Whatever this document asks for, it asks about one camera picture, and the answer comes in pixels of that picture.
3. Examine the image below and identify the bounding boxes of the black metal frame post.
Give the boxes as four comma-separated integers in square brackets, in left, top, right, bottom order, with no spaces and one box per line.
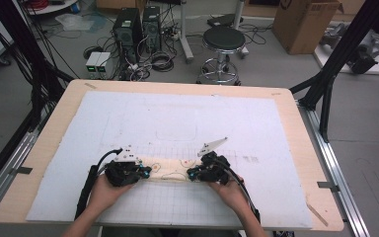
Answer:
[0,0,75,132]
[289,0,379,143]

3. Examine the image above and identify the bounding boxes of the grey metal clamp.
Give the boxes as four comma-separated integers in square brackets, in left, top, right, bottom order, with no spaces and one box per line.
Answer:
[317,181,341,193]
[9,166,34,176]

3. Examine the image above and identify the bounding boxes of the white stand leg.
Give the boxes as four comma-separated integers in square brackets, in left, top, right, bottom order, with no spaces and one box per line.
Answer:
[178,0,195,63]
[232,0,250,59]

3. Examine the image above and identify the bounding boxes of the person's right hand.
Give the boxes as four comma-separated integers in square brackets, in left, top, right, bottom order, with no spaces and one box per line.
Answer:
[208,178,250,217]

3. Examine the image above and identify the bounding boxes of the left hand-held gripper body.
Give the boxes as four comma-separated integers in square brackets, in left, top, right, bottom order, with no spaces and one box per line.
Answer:
[105,146,143,188]

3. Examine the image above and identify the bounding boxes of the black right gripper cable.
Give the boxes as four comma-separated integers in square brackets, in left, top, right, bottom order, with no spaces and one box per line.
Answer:
[221,159,262,223]

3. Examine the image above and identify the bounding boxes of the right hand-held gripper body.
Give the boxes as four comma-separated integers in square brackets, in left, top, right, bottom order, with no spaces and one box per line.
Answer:
[196,136,232,186]

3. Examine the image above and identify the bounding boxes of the person's left hand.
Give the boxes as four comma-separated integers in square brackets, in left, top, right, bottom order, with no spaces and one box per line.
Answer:
[88,174,134,212]

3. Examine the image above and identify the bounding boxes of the slim black computer tower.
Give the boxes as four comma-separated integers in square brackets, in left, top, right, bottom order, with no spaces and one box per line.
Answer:
[141,5,163,54]

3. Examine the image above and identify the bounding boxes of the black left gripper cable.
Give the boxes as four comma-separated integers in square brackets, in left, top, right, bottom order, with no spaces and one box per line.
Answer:
[74,147,124,221]

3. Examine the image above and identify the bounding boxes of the cardboard box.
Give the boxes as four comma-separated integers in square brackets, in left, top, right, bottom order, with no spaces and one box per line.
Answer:
[271,0,343,55]

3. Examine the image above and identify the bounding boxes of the coil of black cables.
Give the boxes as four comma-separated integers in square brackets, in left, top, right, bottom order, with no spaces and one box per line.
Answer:
[150,50,176,73]

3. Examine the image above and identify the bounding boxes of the cream towel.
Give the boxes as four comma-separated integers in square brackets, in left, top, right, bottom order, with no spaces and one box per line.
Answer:
[140,157,199,183]

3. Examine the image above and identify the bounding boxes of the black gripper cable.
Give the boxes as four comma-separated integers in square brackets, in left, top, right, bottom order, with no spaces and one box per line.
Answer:
[221,159,262,223]
[74,147,124,221]

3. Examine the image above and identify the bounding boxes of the white foam mat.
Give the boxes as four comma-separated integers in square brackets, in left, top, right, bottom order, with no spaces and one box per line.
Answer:
[26,90,314,230]

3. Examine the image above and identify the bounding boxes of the white power supply box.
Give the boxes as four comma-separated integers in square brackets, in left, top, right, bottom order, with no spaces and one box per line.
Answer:
[85,51,102,75]
[95,51,114,75]

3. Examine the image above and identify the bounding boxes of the black flat case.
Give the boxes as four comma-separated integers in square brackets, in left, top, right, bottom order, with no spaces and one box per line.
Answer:
[206,13,245,29]

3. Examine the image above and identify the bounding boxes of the round white table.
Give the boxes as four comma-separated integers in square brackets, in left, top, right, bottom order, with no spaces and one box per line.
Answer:
[22,0,80,16]

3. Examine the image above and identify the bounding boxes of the thin wooden stick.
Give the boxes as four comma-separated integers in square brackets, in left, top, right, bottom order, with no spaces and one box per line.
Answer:
[305,197,330,227]

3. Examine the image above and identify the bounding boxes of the large black computer tower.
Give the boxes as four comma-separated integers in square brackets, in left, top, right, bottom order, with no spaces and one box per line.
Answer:
[113,7,144,64]

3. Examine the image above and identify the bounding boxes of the aluminium rail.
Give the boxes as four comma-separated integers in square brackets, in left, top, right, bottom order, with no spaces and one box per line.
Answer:
[0,130,39,219]
[296,100,372,237]

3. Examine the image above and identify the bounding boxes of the black round stool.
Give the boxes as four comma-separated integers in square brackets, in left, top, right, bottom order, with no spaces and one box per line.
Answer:
[196,26,249,87]

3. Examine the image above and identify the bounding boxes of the white board with equipment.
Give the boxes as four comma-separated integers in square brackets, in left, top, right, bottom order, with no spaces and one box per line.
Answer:
[313,22,379,77]

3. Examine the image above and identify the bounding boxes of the clear plastic bag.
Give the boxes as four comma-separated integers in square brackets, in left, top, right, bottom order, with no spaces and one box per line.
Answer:
[54,13,95,33]

